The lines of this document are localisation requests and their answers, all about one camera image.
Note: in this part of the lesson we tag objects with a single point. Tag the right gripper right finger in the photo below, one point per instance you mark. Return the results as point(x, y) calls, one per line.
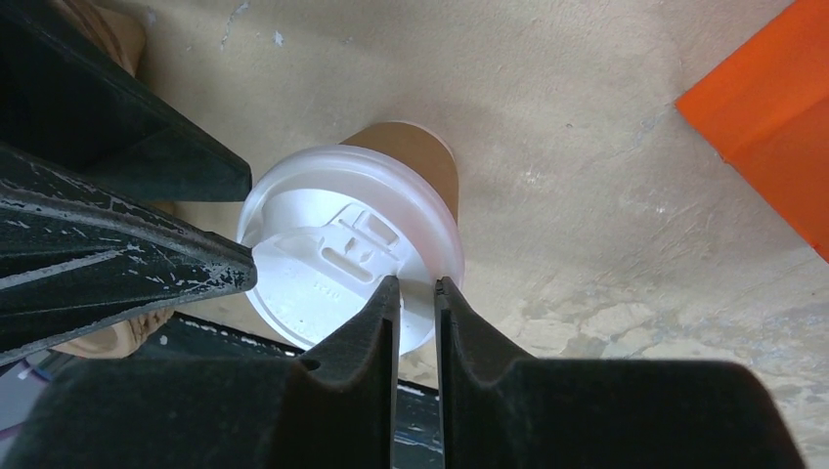
point(501, 407)

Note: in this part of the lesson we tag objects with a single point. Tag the white cup lid picked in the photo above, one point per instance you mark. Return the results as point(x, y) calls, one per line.
point(326, 225)

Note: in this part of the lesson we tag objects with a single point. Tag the orange paper bag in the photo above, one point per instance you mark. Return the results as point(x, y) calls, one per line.
point(764, 109)

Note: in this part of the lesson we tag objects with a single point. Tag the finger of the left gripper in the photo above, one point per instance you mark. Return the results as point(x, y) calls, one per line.
point(71, 100)
point(76, 258)

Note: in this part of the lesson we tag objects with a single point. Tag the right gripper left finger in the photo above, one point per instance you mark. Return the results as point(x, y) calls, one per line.
point(226, 408)

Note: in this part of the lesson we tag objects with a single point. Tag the brown paper cup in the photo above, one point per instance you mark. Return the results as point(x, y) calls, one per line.
point(419, 149)

